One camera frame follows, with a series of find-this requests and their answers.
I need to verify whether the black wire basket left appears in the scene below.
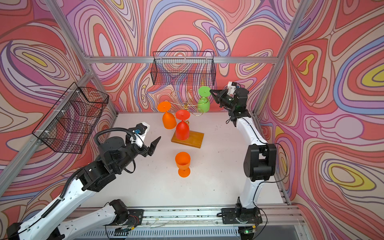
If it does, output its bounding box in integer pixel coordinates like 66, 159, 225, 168
32, 83, 109, 154

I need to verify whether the gold wire glass rack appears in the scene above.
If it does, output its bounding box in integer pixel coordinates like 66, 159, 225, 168
168, 89, 204, 117

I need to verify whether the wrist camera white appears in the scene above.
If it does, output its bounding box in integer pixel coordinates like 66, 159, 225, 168
132, 122, 150, 148
227, 82, 241, 96

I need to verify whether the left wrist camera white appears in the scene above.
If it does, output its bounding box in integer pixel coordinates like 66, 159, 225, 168
132, 122, 150, 148

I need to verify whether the black wire basket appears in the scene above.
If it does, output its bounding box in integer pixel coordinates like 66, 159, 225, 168
32, 83, 109, 154
151, 51, 216, 87

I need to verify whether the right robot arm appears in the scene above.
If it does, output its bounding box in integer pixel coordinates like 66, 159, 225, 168
210, 87, 277, 226

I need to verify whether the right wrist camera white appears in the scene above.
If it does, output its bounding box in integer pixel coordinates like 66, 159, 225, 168
227, 82, 241, 96

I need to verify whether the wooden rack base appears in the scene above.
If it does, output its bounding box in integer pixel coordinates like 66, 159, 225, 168
171, 131, 204, 149

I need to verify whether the red wine glass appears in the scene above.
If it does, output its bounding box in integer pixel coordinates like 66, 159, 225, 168
175, 110, 190, 141

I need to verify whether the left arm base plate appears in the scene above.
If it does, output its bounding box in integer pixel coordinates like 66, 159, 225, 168
113, 209, 144, 237

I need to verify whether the green wine glass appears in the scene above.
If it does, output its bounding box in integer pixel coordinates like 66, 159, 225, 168
197, 86, 211, 113

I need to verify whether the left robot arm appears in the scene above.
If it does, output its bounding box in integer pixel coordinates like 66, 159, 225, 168
6, 123, 161, 240

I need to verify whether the aluminium mounting rail front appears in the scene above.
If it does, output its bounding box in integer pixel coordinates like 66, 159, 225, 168
59, 205, 307, 239

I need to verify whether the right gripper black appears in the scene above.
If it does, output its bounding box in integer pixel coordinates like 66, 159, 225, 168
210, 88, 237, 110

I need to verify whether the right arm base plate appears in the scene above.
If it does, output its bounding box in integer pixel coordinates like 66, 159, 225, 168
217, 208, 263, 226

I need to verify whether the orange wine glass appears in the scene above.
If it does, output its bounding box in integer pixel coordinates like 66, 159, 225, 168
158, 101, 177, 130
175, 152, 191, 178

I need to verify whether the black wire basket back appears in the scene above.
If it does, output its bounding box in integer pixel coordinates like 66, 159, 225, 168
151, 51, 216, 87

